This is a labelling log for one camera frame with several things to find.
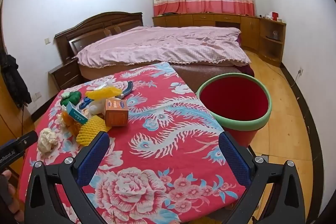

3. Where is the pink checked blanket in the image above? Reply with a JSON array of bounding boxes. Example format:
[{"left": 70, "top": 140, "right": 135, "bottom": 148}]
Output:
[{"left": 75, "top": 26, "right": 251, "bottom": 68}]

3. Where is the long wooden cabinet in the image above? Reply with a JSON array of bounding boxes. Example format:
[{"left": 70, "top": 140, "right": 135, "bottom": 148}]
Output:
[{"left": 153, "top": 13, "right": 260, "bottom": 52}]

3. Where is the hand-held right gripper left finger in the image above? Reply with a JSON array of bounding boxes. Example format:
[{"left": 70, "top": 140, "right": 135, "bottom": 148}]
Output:
[{"left": 25, "top": 132, "right": 110, "bottom": 224}]

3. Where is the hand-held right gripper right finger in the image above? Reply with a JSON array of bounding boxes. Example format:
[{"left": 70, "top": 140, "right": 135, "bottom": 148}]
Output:
[{"left": 218, "top": 131, "right": 313, "bottom": 224}]

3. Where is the teal and white small box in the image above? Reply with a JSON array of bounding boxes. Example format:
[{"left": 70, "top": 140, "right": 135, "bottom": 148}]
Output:
[{"left": 66, "top": 104, "right": 91, "bottom": 125}]

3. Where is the wooden corner shelf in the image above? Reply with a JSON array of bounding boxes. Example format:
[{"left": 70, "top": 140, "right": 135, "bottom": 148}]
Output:
[{"left": 259, "top": 18, "right": 286, "bottom": 67}]

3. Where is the blue fidget spinner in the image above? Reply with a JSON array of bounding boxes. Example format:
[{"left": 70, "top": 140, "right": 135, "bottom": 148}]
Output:
[{"left": 79, "top": 98, "right": 92, "bottom": 110}]

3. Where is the dark wooden headboard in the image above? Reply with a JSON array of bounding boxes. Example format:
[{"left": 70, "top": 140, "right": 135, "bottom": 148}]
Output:
[{"left": 55, "top": 12, "right": 144, "bottom": 63}]

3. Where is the yellow foam fruit net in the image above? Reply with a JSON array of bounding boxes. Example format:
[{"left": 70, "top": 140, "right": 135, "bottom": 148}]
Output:
[{"left": 76, "top": 119, "right": 111, "bottom": 146}]

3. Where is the yellow corn toy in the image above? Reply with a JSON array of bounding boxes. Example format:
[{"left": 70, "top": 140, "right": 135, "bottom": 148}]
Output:
[{"left": 84, "top": 85, "right": 122, "bottom": 102}]

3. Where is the wooden wardrobe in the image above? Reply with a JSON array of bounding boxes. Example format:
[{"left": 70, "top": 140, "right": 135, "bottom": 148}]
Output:
[{"left": 0, "top": 0, "right": 34, "bottom": 182}]

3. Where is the red floral tablecloth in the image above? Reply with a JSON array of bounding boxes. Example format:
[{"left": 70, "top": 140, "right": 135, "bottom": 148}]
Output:
[{"left": 20, "top": 61, "right": 247, "bottom": 224}]

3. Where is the bed with brown sheet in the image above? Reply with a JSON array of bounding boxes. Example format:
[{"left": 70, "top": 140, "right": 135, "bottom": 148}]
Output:
[{"left": 79, "top": 60, "right": 255, "bottom": 94}]

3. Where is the cream crumpled paper ball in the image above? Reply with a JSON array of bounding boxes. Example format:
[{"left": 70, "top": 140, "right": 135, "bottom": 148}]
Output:
[{"left": 37, "top": 128, "right": 59, "bottom": 153}]

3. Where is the person's left hand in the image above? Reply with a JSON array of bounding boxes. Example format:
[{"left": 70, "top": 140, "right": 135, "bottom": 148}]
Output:
[{"left": 1, "top": 171, "right": 20, "bottom": 216}]

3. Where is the dark wooden nightstand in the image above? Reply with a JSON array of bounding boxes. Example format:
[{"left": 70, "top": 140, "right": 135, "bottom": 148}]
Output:
[{"left": 49, "top": 58, "right": 84, "bottom": 90}]

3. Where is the black hanging jacket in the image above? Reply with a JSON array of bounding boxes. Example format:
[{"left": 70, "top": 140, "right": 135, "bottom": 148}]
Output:
[{"left": 0, "top": 53, "right": 32, "bottom": 109}]

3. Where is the orange cardboard box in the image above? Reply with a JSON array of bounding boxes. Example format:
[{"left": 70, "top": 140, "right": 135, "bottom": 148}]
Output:
[{"left": 105, "top": 98, "right": 129, "bottom": 127}]

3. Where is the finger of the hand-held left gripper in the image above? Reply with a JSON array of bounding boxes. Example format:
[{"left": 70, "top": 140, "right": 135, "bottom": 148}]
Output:
[{"left": 0, "top": 131, "right": 38, "bottom": 169}]

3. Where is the green toy pepper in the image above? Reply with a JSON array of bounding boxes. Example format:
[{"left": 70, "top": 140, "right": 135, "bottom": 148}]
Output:
[{"left": 60, "top": 91, "right": 82, "bottom": 107}]

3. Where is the red bin with green rim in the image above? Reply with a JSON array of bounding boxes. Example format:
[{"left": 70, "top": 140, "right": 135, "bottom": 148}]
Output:
[{"left": 196, "top": 73, "right": 273, "bottom": 147}]

